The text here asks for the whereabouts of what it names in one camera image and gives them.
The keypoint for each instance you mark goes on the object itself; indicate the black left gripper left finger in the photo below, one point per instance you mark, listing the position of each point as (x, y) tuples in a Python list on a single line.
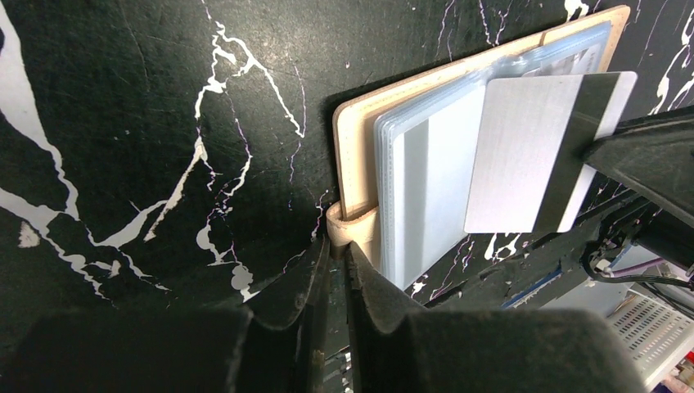
[(275, 342)]

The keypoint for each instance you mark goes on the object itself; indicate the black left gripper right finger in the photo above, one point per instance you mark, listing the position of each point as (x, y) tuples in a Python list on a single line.
[(398, 345)]

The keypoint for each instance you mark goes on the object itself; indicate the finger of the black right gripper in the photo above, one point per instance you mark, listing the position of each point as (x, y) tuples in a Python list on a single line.
[(653, 156)]

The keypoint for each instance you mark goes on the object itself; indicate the beige leather card holder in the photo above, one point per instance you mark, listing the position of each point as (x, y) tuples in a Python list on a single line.
[(365, 213)]

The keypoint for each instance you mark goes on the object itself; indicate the silver card with black stripe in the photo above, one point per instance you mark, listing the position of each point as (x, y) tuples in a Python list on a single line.
[(432, 146)]

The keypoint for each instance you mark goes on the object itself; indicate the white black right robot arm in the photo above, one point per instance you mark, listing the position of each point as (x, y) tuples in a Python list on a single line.
[(665, 236)]

